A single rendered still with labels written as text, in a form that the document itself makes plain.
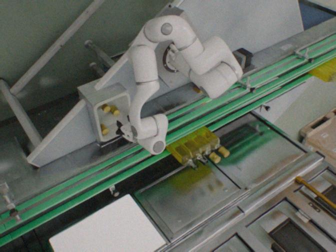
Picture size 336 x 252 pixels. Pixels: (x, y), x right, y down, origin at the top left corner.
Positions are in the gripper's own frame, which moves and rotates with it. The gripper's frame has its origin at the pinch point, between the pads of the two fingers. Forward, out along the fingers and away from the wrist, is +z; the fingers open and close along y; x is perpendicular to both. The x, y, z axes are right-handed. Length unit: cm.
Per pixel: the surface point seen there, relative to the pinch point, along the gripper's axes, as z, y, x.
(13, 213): -11, -55, -8
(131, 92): 12.7, 12.1, 5.6
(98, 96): 6.6, -5.9, 13.5
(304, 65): 1, 121, -19
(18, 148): 63, -43, -21
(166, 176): -2.8, 11.8, -37.2
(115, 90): 6.0, 2.1, 13.2
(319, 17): 24, 166, -6
